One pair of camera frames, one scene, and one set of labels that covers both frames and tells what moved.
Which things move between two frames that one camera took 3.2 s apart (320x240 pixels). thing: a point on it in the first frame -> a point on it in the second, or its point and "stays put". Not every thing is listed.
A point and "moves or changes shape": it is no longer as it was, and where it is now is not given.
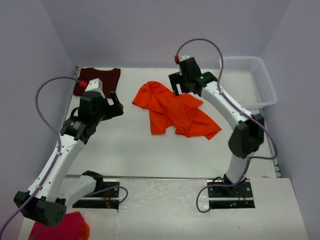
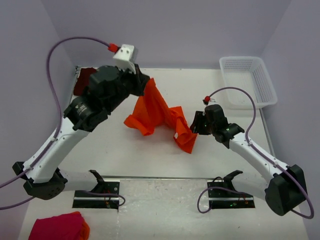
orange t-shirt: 168,111 moves or changes shape
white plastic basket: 247,81 stays put
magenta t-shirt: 71,229 stays put
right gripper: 176,78 -> 196,127
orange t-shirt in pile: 85,231 stays put
